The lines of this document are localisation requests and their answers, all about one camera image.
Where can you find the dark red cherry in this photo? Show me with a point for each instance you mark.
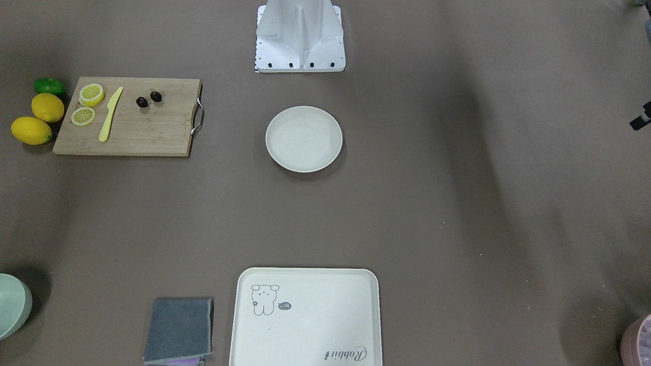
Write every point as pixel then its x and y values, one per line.
pixel 142 102
pixel 156 97

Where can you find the bamboo cutting board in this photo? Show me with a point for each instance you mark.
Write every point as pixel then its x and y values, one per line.
pixel 162 129

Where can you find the yellow plastic knife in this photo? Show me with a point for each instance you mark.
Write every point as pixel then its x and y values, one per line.
pixel 111 107

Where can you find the yellow lemon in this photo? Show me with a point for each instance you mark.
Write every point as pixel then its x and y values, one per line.
pixel 47 107
pixel 31 130

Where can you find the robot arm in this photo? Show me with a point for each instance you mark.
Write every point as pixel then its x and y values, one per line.
pixel 647 33

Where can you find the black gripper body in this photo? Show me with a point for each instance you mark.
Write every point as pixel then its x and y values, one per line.
pixel 642 120

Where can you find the lemon slice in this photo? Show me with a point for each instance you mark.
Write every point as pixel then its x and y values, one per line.
pixel 91 95
pixel 83 116

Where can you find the cream rabbit tray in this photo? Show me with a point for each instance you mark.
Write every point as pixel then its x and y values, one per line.
pixel 306 316

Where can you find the pink bowl with ice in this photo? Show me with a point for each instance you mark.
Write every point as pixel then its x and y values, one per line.
pixel 635 343

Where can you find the mint green bowl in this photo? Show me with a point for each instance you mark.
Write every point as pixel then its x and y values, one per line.
pixel 16 304

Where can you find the cream round plate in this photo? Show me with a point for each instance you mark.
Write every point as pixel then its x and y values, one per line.
pixel 304 139

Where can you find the green lime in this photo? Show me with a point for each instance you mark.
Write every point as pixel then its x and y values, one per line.
pixel 49 85

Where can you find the grey folded cloth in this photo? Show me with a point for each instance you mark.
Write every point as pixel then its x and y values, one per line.
pixel 180 331

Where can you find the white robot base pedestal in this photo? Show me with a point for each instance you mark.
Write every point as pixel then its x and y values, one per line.
pixel 299 37

